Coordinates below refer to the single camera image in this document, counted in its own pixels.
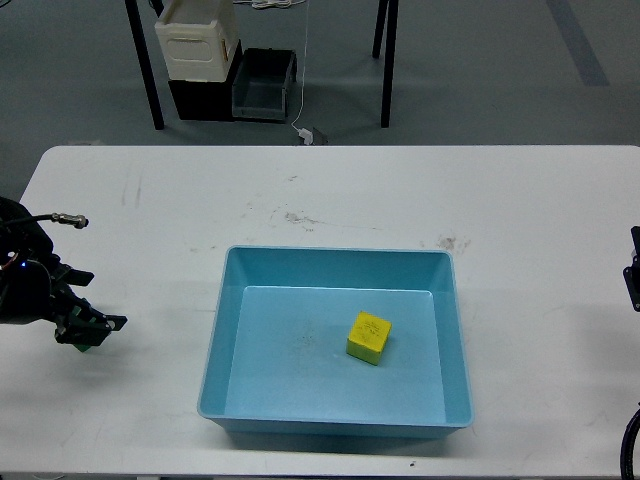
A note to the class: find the green block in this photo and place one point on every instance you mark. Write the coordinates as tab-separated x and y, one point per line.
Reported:
88	331

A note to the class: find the black table leg left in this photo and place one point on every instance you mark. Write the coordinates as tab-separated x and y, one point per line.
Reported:
144	61

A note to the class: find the blue plastic box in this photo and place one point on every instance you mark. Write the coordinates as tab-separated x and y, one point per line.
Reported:
277	359

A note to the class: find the dark grey storage bin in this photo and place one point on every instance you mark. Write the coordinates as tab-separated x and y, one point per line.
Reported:
260	91

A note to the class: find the black crate under container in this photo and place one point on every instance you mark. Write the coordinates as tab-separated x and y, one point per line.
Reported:
206	101

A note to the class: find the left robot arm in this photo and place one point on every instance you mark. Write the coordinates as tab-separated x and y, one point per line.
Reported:
22	237

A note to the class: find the cream plastic container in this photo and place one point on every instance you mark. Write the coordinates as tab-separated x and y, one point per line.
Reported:
198	39

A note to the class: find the black table leg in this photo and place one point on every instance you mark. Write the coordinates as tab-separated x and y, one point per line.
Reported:
384	42
144	61

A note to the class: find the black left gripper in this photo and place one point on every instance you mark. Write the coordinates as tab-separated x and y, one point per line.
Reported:
27	295

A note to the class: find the yellow block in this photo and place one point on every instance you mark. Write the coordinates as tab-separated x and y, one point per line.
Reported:
367	337

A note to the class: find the black table leg right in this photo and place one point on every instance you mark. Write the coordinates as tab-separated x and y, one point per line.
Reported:
384	42

